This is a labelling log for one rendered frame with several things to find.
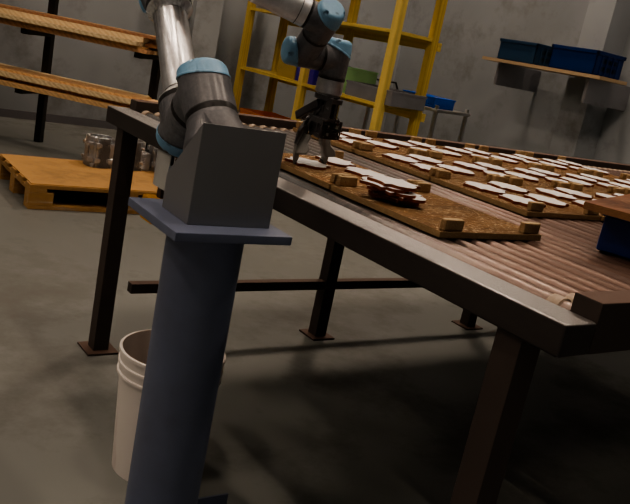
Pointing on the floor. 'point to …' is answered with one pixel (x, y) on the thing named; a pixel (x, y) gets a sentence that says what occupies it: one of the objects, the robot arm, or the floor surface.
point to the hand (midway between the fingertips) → (308, 162)
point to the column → (186, 353)
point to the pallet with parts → (76, 175)
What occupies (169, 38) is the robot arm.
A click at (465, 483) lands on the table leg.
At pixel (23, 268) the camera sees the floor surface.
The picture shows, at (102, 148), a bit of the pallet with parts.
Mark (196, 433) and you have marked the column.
